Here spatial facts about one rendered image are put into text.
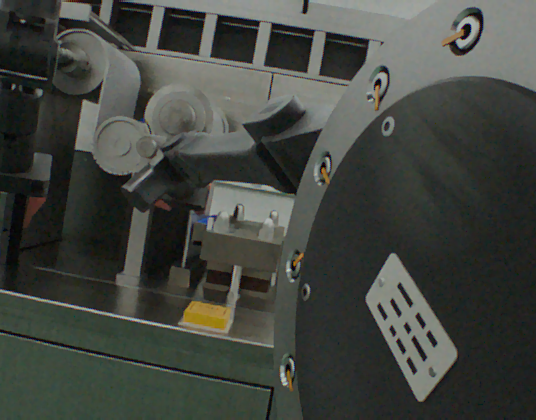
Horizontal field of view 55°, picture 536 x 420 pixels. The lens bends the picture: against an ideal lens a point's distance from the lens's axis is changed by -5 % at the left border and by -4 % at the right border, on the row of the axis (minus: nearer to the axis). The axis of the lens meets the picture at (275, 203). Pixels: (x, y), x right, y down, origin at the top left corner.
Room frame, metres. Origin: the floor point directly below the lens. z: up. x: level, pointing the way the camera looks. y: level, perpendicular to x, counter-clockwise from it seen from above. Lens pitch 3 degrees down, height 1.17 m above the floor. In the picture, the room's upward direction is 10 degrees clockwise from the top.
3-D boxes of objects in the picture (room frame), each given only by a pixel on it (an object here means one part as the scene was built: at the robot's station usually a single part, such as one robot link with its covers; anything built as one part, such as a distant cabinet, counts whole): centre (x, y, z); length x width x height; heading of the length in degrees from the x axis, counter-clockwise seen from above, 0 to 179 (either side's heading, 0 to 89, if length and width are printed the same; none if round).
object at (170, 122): (1.11, 0.23, 1.25); 0.07 x 0.02 x 0.07; 88
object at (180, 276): (1.25, 0.17, 0.92); 0.28 x 0.04 x 0.04; 178
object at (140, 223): (1.08, 0.27, 1.05); 0.06 x 0.05 x 0.31; 178
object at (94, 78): (1.26, 0.48, 1.33); 0.25 x 0.14 x 0.14; 178
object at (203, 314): (0.88, 0.08, 0.91); 0.07 x 0.07 x 0.02; 88
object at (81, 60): (1.11, 0.48, 1.33); 0.06 x 0.06 x 0.06; 88
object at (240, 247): (1.28, 0.05, 1.00); 0.40 x 0.16 x 0.06; 178
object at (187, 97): (1.24, 0.23, 1.25); 0.26 x 0.12 x 0.12; 178
